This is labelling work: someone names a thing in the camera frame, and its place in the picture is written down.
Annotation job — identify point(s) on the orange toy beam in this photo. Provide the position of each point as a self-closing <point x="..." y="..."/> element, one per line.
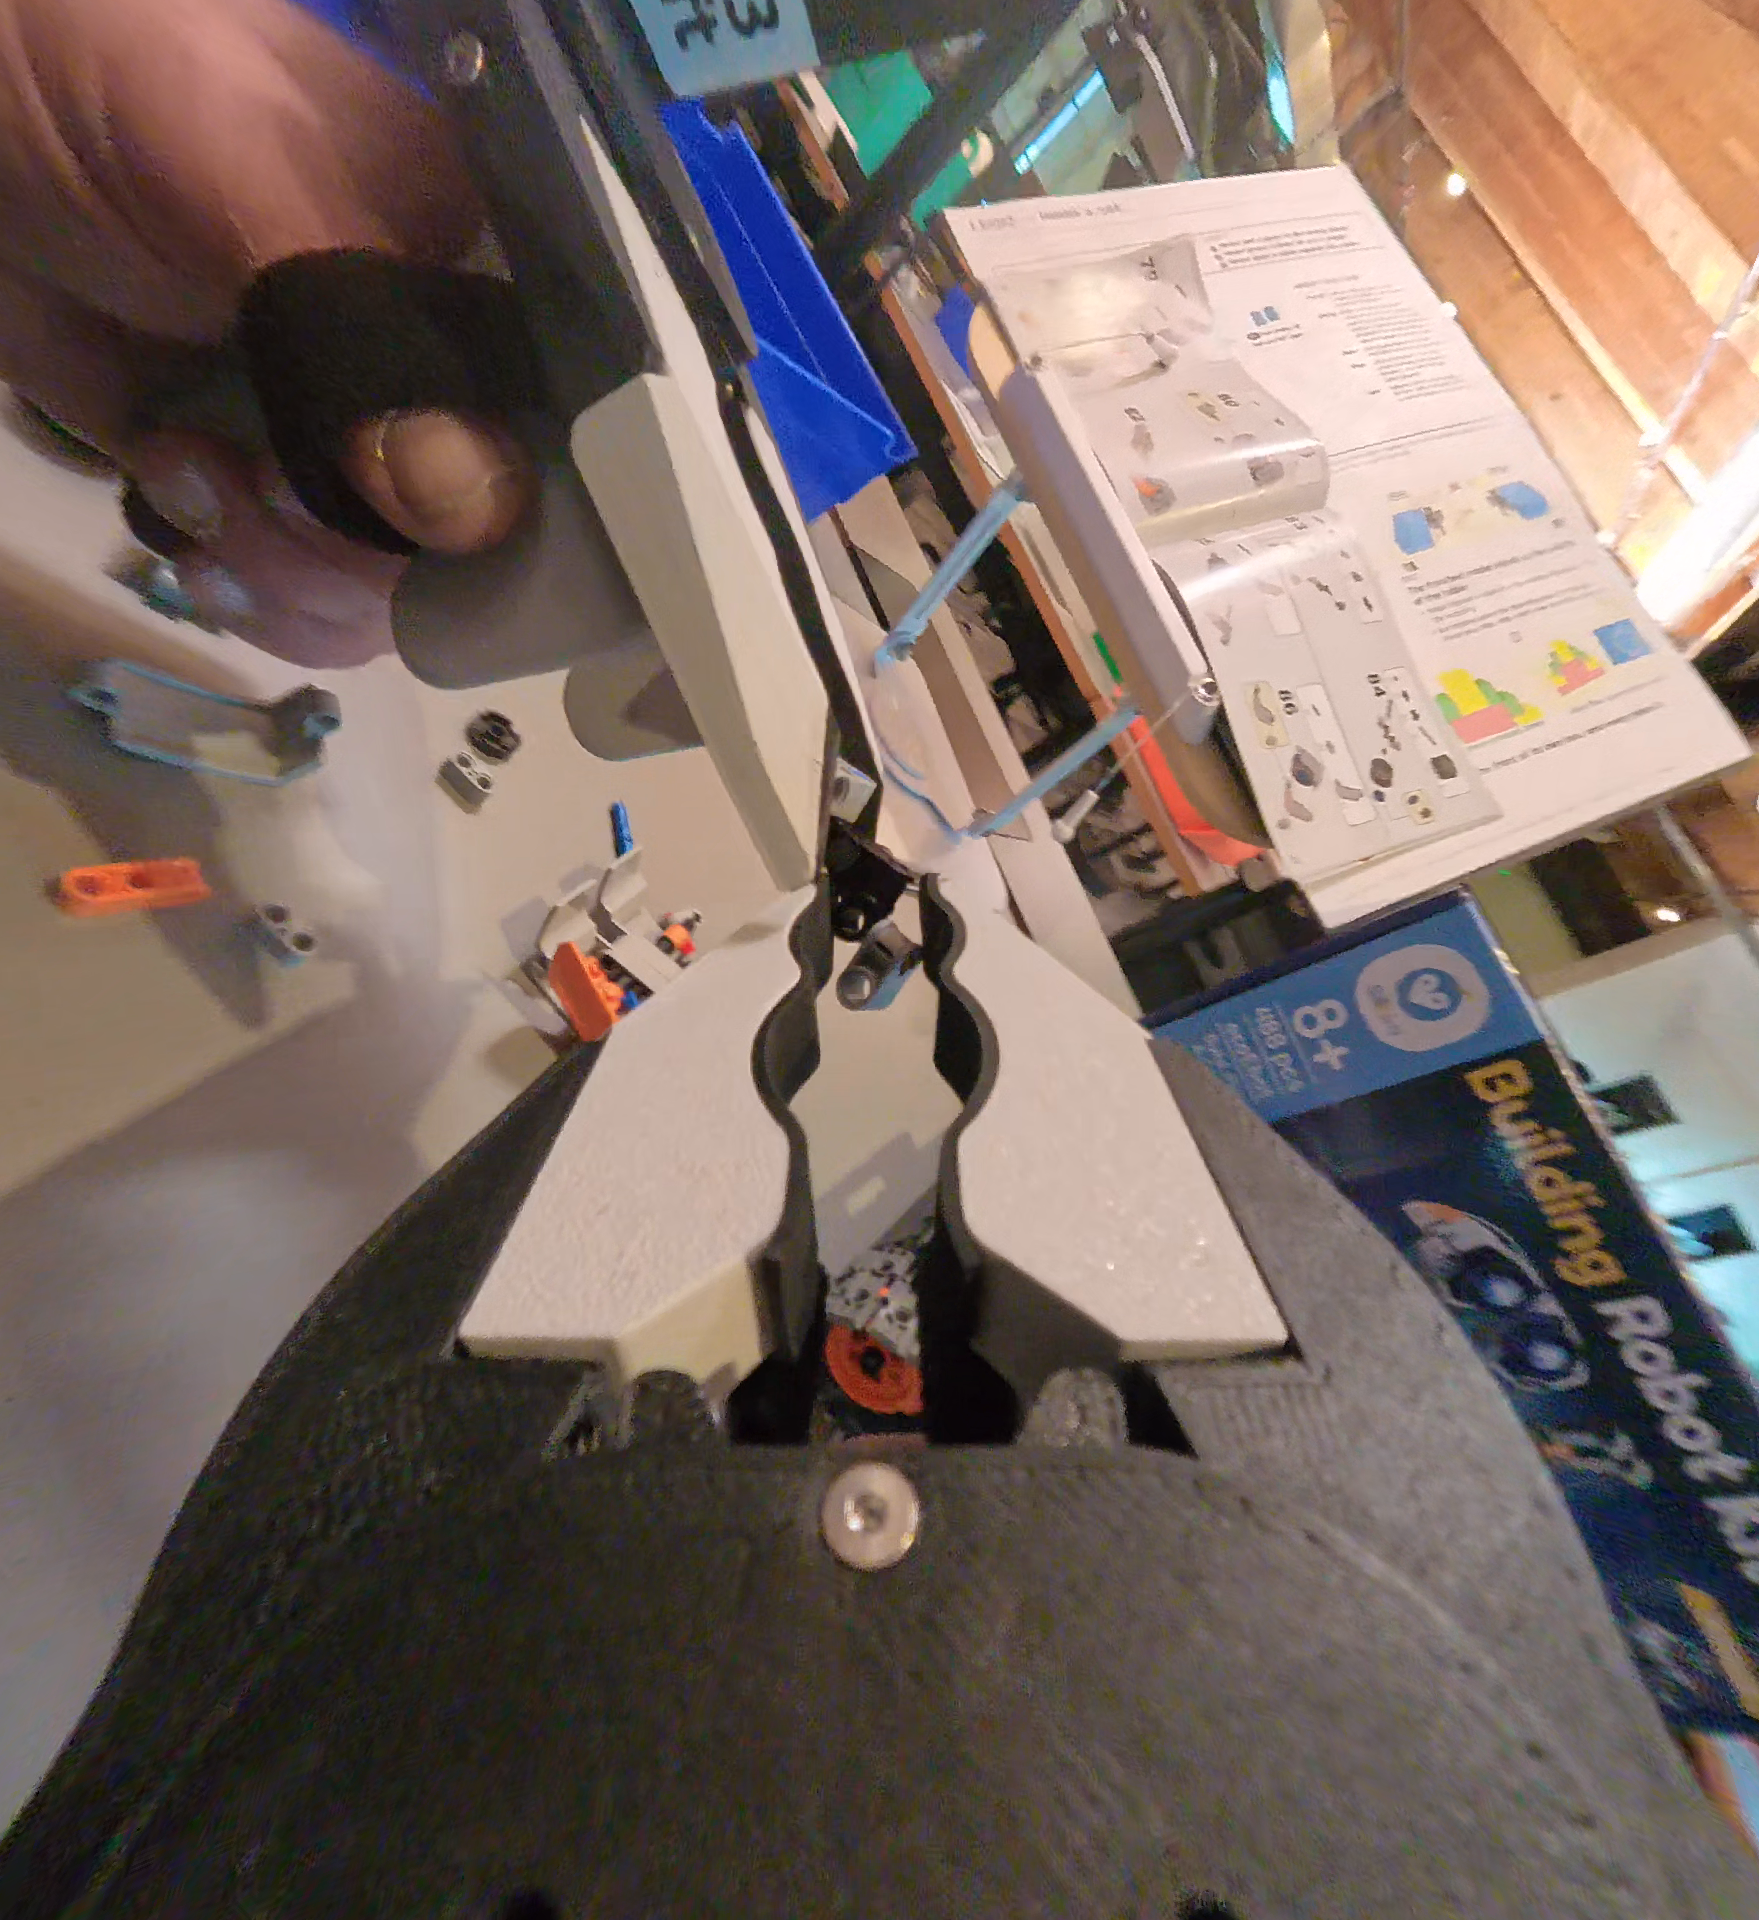
<point x="129" y="885"/>

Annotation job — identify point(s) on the dark round toy piece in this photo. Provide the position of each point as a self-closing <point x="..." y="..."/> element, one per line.
<point x="493" y="734"/>

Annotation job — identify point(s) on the light blue band with connector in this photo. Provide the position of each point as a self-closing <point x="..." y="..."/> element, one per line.
<point x="307" y="714"/>

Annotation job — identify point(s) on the grey orange tracked toy robot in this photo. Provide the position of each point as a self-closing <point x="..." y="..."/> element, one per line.
<point x="871" y="1358"/>

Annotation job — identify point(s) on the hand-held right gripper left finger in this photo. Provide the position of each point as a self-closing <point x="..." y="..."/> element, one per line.
<point x="639" y="1201"/>

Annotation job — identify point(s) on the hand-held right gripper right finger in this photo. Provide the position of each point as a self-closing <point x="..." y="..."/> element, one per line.
<point x="1103" y="1201"/>

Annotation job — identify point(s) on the blue storage bin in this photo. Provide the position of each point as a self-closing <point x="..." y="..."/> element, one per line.
<point x="804" y="345"/>

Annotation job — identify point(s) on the grey orange toy sub-assembly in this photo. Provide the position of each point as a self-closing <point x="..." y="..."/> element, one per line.
<point x="587" y="991"/>

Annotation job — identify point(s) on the small black grey toy assembly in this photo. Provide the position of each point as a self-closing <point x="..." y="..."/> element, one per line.
<point x="863" y="885"/>

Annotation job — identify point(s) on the instruction booklet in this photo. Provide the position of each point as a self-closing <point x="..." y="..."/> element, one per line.
<point x="1419" y="451"/>

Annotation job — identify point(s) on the blue robot kit box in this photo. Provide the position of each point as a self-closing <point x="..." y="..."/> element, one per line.
<point x="1493" y="1201"/>

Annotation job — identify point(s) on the blue toy pin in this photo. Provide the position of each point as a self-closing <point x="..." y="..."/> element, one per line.
<point x="620" y="828"/>

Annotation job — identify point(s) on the grey two-hole toy connector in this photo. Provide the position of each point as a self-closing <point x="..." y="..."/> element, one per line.
<point x="467" y="780"/>
<point x="287" y="933"/>

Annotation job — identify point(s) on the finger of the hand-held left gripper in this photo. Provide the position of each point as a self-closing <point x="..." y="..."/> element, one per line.
<point x="728" y="630"/>

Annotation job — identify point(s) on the person's left hand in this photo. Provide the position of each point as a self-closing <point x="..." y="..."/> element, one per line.
<point x="99" y="149"/>

